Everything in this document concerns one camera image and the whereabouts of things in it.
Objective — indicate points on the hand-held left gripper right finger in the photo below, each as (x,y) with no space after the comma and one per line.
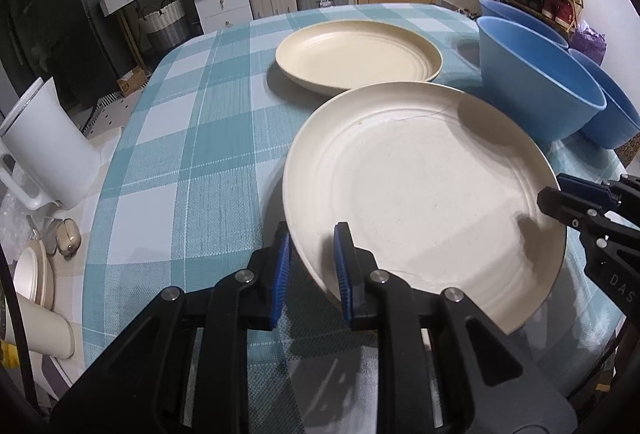
(344,274)

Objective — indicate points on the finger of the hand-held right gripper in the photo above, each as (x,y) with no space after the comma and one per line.
(580,186)
(557,206)

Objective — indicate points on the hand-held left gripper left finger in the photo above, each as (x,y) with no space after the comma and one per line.
(280,279)

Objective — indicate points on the small blue bowl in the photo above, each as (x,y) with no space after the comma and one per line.
(520,14)
(617,114)

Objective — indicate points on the large blue bowl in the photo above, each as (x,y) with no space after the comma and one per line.
(525,79)

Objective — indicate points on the cream lid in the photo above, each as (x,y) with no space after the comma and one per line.
(32,274)

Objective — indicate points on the purple rolled bag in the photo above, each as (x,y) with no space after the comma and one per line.
(590,44)

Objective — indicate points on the small beige object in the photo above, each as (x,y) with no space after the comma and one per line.
(70,234)

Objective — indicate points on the cream cup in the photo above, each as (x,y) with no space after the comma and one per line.
(40,324)

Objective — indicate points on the yellowish cream plate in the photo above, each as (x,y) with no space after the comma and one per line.
(350,54)

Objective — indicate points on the black and white patterned rug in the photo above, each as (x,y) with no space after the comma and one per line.
(107,103)

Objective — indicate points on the small cardboard box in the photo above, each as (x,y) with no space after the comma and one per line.
(131,82)

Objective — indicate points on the black cabinet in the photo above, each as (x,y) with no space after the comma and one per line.
(60,14)

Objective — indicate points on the white electric kettle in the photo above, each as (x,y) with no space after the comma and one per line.
(50,149)

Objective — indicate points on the woven laundry basket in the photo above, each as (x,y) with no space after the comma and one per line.
(165,27)

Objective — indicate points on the pale cream plate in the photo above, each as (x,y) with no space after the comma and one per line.
(425,194)

